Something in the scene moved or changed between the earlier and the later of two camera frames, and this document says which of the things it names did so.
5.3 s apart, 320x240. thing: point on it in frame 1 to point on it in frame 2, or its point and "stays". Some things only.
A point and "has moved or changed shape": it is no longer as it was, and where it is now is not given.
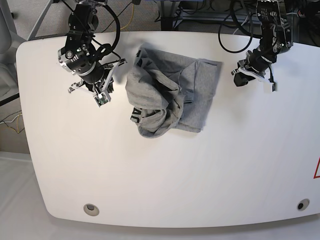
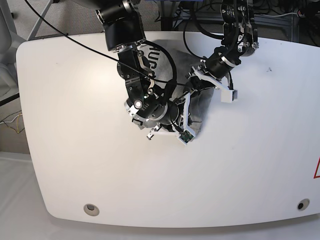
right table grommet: [303, 204] stays
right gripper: [244, 73] to [228, 95]
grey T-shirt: [170, 93] has moved or changed shape
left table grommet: [91, 209] stays
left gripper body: [100, 94] to [164, 117]
